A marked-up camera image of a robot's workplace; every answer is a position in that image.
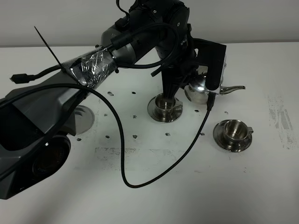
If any steel teacup far right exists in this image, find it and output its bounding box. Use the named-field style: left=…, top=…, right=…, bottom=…
left=223, top=119, right=254, bottom=144

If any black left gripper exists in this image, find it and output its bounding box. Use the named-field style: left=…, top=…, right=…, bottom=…
left=154, top=23, right=196, bottom=99

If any steel saucer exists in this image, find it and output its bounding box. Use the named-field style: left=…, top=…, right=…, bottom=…
left=213, top=119, right=252, bottom=153
left=147, top=97, right=182, bottom=123

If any steel teacup near centre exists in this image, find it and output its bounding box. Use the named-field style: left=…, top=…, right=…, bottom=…
left=153, top=93, right=183, bottom=117

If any steel saucer near centre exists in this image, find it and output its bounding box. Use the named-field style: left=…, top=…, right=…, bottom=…
left=147, top=97, right=182, bottom=123

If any black camera cable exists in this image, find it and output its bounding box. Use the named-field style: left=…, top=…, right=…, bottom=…
left=0, top=21, right=217, bottom=189

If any steel teacup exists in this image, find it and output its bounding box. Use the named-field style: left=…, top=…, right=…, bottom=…
left=223, top=119, right=254, bottom=144
left=153, top=93, right=183, bottom=117

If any loose black plug cable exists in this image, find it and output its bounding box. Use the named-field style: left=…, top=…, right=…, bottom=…
left=9, top=65, right=64, bottom=84

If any stainless steel teapot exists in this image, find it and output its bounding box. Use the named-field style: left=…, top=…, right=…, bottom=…
left=184, top=66, right=246, bottom=105

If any black zip tie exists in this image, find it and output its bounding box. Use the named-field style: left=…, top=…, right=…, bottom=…
left=34, top=26, right=82, bottom=86

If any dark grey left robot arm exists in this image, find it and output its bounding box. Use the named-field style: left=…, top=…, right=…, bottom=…
left=0, top=0, right=191, bottom=200

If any steel saucer far right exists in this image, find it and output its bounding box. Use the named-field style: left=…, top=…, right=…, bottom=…
left=213, top=119, right=252, bottom=153

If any steel teapot coaster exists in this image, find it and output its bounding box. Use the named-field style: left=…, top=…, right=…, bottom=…
left=74, top=105, right=95, bottom=135

